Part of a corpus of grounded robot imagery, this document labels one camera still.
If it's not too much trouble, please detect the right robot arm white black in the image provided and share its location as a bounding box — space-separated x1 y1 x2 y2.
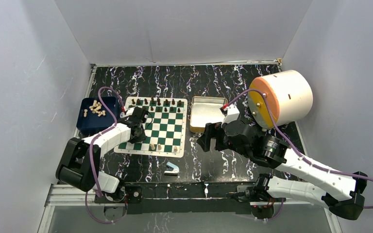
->
197 120 367 220

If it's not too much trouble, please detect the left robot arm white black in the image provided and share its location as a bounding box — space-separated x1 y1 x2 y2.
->
55 107 149 202

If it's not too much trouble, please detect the green white chess board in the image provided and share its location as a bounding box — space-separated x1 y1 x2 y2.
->
114 97 188 158

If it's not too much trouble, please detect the gold rimmed metal tin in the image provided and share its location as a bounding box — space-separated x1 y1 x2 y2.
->
189 96 227 133

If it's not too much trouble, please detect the light wooden pawn in tray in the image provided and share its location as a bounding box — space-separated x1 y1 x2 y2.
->
98 111 106 117

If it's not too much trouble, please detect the light blue white stapler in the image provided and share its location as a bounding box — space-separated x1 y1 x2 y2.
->
164 162 180 176

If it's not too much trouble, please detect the dark blue tray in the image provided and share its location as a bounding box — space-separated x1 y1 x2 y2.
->
76 97 121 136

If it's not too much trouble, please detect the white cylinder orange yellow face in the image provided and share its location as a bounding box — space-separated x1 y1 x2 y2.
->
248 70 313 129

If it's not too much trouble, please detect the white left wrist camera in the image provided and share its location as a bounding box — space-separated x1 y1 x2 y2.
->
125 107 135 117

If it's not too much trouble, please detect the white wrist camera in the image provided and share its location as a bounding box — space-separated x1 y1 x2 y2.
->
222 104 240 124
125 107 135 117

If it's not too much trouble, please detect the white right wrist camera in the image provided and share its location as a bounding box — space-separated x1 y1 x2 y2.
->
222 104 240 124

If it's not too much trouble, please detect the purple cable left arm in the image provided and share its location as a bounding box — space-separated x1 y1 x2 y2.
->
84 86 128 225

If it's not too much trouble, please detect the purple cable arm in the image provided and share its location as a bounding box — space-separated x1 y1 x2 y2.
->
84 86 128 225
226 89 373 221

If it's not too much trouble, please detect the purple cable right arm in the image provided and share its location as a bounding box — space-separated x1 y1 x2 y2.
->
226 89 373 221

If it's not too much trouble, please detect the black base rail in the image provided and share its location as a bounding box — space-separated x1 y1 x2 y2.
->
95 182 283 217

